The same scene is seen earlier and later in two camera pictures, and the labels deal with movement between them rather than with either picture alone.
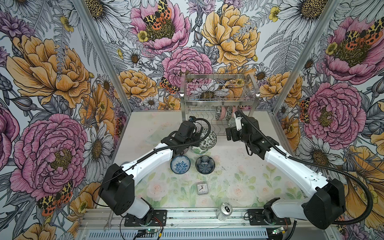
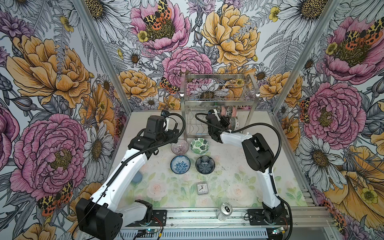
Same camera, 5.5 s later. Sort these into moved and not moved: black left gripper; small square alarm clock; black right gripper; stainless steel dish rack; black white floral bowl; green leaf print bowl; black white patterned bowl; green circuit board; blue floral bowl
Moved: black left gripper; black white patterned bowl; black right gripper
Not moved: green circuit board; blue floral bowl; small square alarm clock; stainless steel dish rack; green leaf print bowl; black white floral bowl
